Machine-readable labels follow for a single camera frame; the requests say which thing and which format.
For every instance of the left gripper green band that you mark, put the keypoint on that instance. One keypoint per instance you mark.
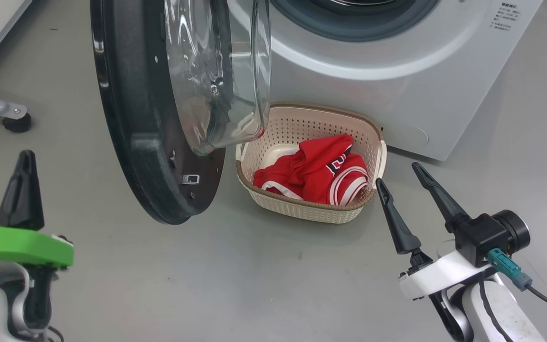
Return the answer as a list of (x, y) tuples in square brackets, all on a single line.
[(17, 244)]

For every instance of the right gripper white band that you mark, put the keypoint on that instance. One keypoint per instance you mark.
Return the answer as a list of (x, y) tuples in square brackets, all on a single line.
[(439, 278)]

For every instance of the red jersey with white stripes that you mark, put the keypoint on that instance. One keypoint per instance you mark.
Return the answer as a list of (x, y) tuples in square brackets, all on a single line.
[(311, 166)]

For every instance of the round washing machine door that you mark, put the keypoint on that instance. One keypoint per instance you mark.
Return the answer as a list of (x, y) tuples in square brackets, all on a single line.
[(131, 118)]

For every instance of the cream perforated laundry basket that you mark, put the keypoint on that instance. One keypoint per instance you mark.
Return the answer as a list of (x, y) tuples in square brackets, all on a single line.
[(302, 209)]

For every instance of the white front-load washing machine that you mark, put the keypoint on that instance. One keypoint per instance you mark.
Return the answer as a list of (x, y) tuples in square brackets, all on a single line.
[(397, 85)]

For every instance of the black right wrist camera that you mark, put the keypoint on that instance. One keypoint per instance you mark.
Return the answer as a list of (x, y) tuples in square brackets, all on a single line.
[(482, 235)]

